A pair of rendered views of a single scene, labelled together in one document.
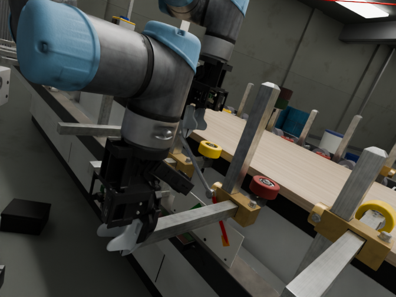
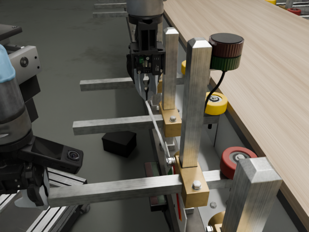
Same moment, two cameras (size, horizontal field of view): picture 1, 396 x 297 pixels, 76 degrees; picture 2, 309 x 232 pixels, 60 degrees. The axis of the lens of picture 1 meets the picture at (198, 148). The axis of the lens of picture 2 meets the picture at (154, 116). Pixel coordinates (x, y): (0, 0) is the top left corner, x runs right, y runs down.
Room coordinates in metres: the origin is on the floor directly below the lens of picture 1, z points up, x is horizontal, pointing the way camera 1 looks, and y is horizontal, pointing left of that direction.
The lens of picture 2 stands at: (0.24, -0.35, 1.32)
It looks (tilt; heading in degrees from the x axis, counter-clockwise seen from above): 35 degrees down; 41
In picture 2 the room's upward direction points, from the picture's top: straight up
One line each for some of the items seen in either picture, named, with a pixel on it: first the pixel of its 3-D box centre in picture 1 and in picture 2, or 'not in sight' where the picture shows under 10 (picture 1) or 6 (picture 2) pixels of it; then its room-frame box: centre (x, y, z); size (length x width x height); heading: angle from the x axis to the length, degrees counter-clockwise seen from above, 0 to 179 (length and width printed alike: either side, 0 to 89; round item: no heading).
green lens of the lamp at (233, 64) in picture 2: (275, 101); (223, 58); (0.66, -0.15, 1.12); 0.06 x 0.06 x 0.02
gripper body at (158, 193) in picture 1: (132, 178); (15, 159); (0.34, 0.08, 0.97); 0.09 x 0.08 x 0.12; 139
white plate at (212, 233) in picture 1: (202, 221); (173, 187); (0.63, -0.08, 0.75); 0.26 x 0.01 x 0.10; 49
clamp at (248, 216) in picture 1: (233, 202); (190, 176); (0.61, -0.14, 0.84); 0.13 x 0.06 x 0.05; 49
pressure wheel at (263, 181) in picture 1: (259, 197); (236, 174); (0.68, -0.22, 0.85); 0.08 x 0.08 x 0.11
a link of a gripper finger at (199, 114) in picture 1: (198, 124); (153, 86); (0.66, 0.02, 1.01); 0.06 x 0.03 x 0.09; 49
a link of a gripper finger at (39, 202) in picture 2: (144, 217); (34, 188); (0.34, 0.05, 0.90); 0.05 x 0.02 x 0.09; 49
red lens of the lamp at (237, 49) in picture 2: (279, 92); (225, 44); (0.66, -0.15, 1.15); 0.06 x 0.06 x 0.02
